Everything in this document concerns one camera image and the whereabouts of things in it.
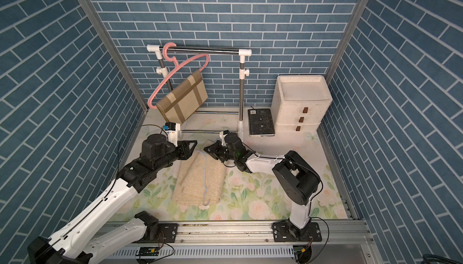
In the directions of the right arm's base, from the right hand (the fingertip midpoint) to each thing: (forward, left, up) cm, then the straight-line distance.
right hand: (204, 149), depth 83 cm
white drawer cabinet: (+27, -45, +8) cm, 53 cm away
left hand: (-3, 0, +10) cm, 10 cm away
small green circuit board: (-39, +17, -18) cm, 46 cm away
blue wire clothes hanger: (-13, -2, -7) cm, 15 cm away
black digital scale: (+31, -27, -14) cm, 43 cm away
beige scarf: (-10, +2, -11) cm, 15 cm away
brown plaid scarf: (+19, +16, +8) cm, 26 cm away
